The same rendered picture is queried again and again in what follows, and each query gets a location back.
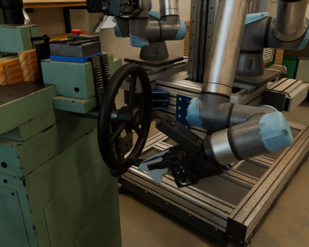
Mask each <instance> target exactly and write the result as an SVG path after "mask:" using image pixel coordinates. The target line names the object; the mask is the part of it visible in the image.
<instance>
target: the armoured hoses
mask: <svg viewBox="0 0 309 247"><path fill-rule="evenodd" d="M89 61H90V62H91V64H92V69H93V77H94V82H95V83H94V84H95V89H96V96H97V101H98V102H97V103H98V108H99V109H100V104H101V100H102V97H103V93H104V90H105V88H106V86H107V84H108V82H109V80H110V79H111V74H110V70H109V69H110V68H109V61H108V55H107V53H100V54H98V56H91V57H89ZM101 68H102V72H101ZM102 75H103V76H102ZM102 78H103V79H102ZM103 82H104V83H103ZM112 109H117V108H116V103H115V100H114V103H113V107H112ZM117 127H118V124H117V123H116V122H111V124H110V135H111V134H112V133H113V132H114V131H115V129H116V128H117ZM111 129H112V132H111ZM121 138H122V137H121V134H120V135H119V136H118V137H117V139H116V140H115V141H114V144H112V145H111V148H112V152H113V154H114V156H115V151H116V156H117V160H118V161H122V160H124V159H125V156H124V150H123V145H122V144H123V143H122V139H121ZM114 146H115V150H114ZM116 156H115V158H116ZM109 170H110V173H111V175H112V176H113V177H119V176H121V175H122V174H124V173H126V172H127V171H128V169H127V170H125V171H122V172H117V171H113V170H112V169H109Z"/></svg>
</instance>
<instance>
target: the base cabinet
mask: <svg viewBox="0 0 309 247"><path fill-rule="evenodd" d="M0 247H122V240H121V224H120V208H119V193H118V177H113V176H112V175H111V173H110V170H109V167H108V166H107V165H106V164H105V162H104V161H103V159H102V156H101V153H100V150H99V145H98V136H97V126H96V127H95V128H93V129H92V130H90V131H89V132H88V133H86V134H85V135H83V136H82V137H81V138H79V139H78V140H76V141H75V142H74V143H72V144H71V145H69V146H68V147H67V148H65V149H64V150H62V151H61V152H60V153H58V154H57V155H56V156H54V157H53V158H51V159H50V160H49V161H47V162H46V163H44V164H43V165H41V166H40V167H39V168H37V169H36V170H34V171H33V172H32V173H30V174H29V175H27V176H26V177H25V178H19V177H16V176H12V175H9V174H5V173H1V172H0Z"/></svg>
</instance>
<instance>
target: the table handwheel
mask: <svg viewBox="0 0 309 247"><path fill-rule="evenodd" d="M130 74H131V77H130V88H129V98H128V105H127V106H122V107H121V108H120V109H112V107H113V103H114V100H115V97H116V95H117V92H118V90H119V88H120V86H121V84H122V82H123V81H124V79H125V78H126V77H127V76H128V75H130ZM137 77H138V78H139V80H140V83H141V86H142V91H143V99H144V109H143V119H142V124H141V129H140V128H139V125H140V123H141V112H140V110H139V108H136V107H134V98H135V88H136V81H137ZM152 112H153V94H152V87H151V83H150V79H149V77H148V75H147V73H146V71H145V70H144V68H143V67H142V66H140V65H139V64H136V63H127V64H124V65H123V66H121V67H120V68H119V69H118V70H117V71H116V72H115V73H114V74H113V76H112V77H111V79H110V80H109V82H108V84H107V86H106V88H105V91H104V93H103V97H102V100H101V104H100V109H99V108H98V106H97V107H95V108H93V109H92V110H90V111H88V112H87V113H85V114H83V113H77V112H71V113H72V115H74V116H80V117H86V118H92V119H98V125H97V136H98V145H99V150H100V153H101V156H102V159H103V161H104V162H105V164H106V165H107V166H108V167H109V168H110V169H112V170H113V171H117V172H122V171H125V170H127V169H129V168H130V167H131V166H132V165H131V164H128V163H127V158H128V157H130V158H139V156H140V154H141V152H142V150H143V148H144V146H145V143H146V140H147V137H148V134H149V131H150V126H151V120H152ZM110 122H116V123H117V124H118V127H117V128H116V129H115V131H114V132H113V133H112V134H111V135H110ZM125 128H126V129H131V130H134V131H135V132H136V133H137V135H138V139H137V141H136V143H135V146H134V148H133V149H132V151H131V153H130V154H129V155H128V157H127V158H125V159H124V160H122V161H118V160H117V159H116V158H115V156H114V154H113V152H112V148H111V145H112V144H113V143H114V141H115V140H116V139H117V137H118V136H119V135H120V134H121V132H122V131H123V130H124V129H125Z"/></svg>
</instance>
